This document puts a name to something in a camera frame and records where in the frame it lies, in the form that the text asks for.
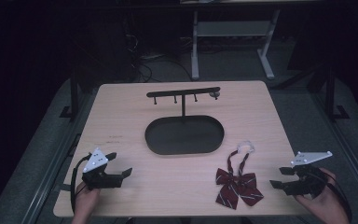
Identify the black cable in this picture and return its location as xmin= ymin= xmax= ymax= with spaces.
xmin=318 ymin=170 xmax=353 ymax=222
xmin=70 ymin=154 xmax=91 ymax=215

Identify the black hook rack with tray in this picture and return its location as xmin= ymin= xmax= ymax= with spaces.
xmin=145 ymin=86 xmax=226 ymax=156

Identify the tangle of black floor cables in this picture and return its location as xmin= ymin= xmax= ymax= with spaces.
xmin=124 ymin=32 xmax=194 ymax=84

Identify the person's left hand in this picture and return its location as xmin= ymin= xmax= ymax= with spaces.
xmin=72 ymin=182 xmax=101 ymax=224

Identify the black metal stand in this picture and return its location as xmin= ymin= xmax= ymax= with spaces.
xmin=322 ymin=63 xmax=351 ymax=121
xmin=59 ymin=66 xmax=82 ymax=121

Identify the dark red striped bow tie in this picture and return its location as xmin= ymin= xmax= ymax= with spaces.
xmin=215 ymin=140 xmax=265 ymax=210

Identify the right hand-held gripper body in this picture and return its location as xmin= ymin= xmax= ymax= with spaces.
xmin=283 ymin=150 xmax=334 ymax=199

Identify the white metal desk frame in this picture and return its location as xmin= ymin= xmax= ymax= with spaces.
xmin=190 ymin=8 xmax=282 ymax=80

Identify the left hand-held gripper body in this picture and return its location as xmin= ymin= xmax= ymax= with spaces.
xmin=81 ymin=147 xmax=122 ymax=190

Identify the person's right hand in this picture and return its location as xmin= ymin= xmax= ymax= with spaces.
xmin=294 ymin=168 xmax=351 ymax=224

